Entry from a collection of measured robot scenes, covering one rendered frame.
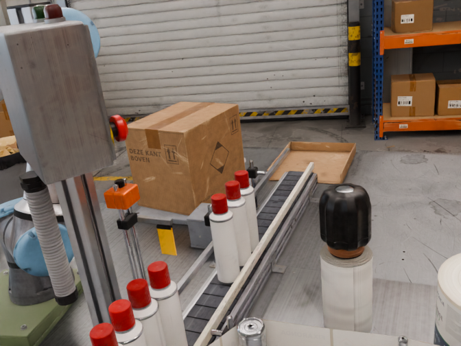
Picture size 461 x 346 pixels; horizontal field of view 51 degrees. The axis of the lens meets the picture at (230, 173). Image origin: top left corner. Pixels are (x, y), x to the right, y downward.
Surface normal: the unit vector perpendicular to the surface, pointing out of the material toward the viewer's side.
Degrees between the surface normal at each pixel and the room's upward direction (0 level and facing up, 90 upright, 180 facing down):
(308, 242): 0
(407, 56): 90
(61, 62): 90
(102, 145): 90
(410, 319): 0
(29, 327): 5
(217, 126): 90
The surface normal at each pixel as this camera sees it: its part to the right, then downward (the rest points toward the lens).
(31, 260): 0.58, 0.30
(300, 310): -0.11, -0.92
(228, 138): 0.84, 0.11
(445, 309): -0.98, 0.16
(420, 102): -0.28, 0.39
